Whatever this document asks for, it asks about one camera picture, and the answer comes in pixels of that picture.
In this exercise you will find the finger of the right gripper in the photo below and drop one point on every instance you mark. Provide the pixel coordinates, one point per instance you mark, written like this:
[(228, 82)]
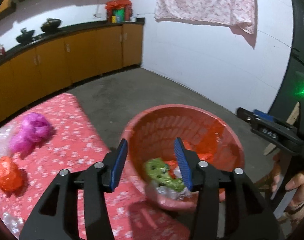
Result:
[(263, 115)]

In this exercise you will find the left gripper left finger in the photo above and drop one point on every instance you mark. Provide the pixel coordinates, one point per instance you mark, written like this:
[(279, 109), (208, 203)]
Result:
[(56, 214)]

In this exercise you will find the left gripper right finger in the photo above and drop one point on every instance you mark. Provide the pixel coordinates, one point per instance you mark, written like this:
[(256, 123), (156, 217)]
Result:
[(247, 214)]

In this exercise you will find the red plastic bag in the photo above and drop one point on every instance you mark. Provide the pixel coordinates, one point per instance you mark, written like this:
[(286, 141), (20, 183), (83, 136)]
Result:
[(10, 175)]

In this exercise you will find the small white plastic bag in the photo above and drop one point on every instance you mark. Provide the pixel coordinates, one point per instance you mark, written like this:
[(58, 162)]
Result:
[(172, 192)]

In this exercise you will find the olive green paw bag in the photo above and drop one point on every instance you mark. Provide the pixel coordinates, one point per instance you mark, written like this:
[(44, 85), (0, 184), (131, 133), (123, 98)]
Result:
[(158, 163)]

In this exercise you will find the person right hand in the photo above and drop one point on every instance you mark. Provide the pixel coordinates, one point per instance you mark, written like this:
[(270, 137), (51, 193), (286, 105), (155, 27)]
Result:
[(288, 185)]

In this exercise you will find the red floral tablecloth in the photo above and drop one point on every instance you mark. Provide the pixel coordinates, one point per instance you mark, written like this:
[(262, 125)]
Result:
[(75, 146)]

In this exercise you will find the magenta plastic bag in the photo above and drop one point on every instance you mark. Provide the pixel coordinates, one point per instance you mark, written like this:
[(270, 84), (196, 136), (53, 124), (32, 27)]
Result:
[(34, 130)]

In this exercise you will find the pink floral hanging cloth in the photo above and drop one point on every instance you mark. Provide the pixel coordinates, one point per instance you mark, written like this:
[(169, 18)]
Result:
[(239, 13)]

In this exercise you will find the lower wooden cabinets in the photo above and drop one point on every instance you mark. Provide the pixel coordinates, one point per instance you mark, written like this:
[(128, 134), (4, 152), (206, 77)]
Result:
[(53, 66)]

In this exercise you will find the black countertop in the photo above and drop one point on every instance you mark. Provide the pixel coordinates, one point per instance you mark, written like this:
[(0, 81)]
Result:
[(62, 32)]

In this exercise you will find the red bottle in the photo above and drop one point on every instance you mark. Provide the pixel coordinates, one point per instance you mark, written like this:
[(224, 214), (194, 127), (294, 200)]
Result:
[(2, 51)]

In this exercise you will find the black wok left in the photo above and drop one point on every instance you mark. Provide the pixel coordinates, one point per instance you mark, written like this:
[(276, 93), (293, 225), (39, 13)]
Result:
[(25, 37)]

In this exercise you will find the green canister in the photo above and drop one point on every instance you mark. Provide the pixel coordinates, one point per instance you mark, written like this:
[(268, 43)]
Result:
[(120, 15)]

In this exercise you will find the black lidded wok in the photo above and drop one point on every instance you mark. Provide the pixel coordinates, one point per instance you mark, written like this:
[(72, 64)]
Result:
[(51, 25)]

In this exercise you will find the red bag covered appliance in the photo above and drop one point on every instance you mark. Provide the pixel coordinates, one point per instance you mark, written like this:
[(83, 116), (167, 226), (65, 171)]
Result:
[(111, 6)]

